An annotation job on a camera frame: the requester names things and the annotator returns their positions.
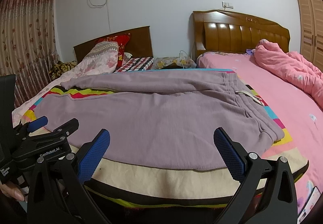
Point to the yellow floral cloth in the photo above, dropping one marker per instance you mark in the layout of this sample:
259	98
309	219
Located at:
183	62

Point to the white wall socket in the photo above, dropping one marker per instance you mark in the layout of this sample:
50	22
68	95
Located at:
227	5

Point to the dark wooden headboard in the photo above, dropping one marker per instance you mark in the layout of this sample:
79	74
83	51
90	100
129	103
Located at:
140	44

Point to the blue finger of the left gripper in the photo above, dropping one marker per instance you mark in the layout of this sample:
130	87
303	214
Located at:
67	128
37	124

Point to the floral pleated curtain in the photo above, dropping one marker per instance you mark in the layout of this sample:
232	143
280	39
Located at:
28	45

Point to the smartphone on bed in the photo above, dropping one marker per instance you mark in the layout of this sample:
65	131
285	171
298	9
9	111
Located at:
312	200

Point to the glossy brown wooden headboard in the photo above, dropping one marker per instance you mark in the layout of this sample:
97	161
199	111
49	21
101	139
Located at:
233	32

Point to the person's left hand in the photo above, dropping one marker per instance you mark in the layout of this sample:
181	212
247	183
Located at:
12	191

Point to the purple fleece pants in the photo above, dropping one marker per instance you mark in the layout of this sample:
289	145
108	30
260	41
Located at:
162	119

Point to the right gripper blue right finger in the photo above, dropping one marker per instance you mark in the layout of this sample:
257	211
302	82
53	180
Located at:
237	160

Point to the pink floral quilt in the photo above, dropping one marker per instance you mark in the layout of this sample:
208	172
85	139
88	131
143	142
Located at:
103	58

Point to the yellow black patterned blanket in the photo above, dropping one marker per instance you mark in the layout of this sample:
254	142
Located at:
60	68

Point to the red plaid bed sheet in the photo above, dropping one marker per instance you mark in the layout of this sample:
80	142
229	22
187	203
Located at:
136	64

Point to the pink rumpled duvet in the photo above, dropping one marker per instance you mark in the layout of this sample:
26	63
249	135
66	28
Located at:
292	67

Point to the red floral pillow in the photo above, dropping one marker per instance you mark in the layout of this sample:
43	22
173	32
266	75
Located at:
122	41

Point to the light wooden wardrobe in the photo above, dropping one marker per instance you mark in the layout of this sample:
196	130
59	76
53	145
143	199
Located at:
311	17

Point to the colourful striped blanket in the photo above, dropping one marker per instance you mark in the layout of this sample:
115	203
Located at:
136	186

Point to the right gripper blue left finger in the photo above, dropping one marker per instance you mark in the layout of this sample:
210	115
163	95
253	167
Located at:
90	155

